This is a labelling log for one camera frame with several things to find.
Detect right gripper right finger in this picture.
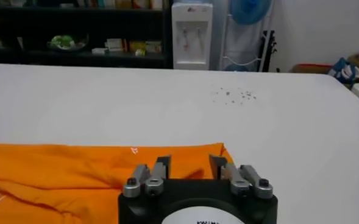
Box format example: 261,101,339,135
209,154,274,200

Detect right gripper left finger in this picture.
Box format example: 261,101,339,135
123,155,172,199

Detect orange t-shirt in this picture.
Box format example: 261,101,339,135
0,142,235,224

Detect white work table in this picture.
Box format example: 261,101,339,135
0,63,359,224

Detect scattered dark crumbs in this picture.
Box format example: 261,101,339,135
211,86,258,106

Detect empty blue water jug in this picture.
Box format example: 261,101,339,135
224,63,251,72

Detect open cardboard box red rim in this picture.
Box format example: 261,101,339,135
290,63,333,74

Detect white water dispenser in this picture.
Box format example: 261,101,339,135
171,1,214,71

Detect black tripod stand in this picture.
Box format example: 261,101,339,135
257,29,278,73

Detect black metal shelving unit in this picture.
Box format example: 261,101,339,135
0,0,174,69

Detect white red medicine box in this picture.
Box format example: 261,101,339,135
105,38,128,52

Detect white metal jug rack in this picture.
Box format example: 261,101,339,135
218,0,273,72

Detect blue white bag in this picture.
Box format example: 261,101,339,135
327,57,359,86

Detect green white plastic bag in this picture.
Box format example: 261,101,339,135
46,34,89,52

